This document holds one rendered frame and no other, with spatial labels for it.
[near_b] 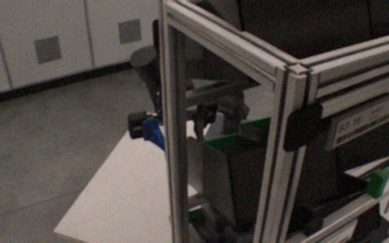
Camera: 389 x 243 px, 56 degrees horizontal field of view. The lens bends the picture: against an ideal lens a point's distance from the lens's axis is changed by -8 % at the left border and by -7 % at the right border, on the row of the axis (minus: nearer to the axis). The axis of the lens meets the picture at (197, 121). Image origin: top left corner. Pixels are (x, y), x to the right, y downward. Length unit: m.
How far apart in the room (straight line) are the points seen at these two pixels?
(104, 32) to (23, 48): 0.76
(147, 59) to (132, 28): 3.04
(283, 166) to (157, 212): 0.99
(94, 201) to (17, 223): 1.31
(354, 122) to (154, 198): 1.03
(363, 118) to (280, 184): 0.09
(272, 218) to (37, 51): 3.44
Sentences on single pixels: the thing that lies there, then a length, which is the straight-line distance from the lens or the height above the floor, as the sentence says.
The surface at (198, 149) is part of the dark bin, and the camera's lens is 0.45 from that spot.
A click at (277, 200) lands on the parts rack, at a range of 0.29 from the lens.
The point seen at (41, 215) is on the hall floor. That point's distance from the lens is 2.55.
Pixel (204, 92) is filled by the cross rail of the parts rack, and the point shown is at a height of 1.55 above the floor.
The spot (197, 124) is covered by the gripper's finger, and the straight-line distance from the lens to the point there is 0.78.
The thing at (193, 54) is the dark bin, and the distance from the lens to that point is 0.40.
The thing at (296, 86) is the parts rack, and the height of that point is 1.65.
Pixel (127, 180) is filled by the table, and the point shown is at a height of 0.86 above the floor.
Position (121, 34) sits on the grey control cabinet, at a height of 0.41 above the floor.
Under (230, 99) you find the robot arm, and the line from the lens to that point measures 1.10.
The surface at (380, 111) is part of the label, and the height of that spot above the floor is 1.60.
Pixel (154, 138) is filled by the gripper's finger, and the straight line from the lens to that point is 0.78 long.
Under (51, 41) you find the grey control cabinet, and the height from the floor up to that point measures 0.49.
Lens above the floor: 1.76
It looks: 34 degrees down
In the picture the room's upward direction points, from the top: straight up
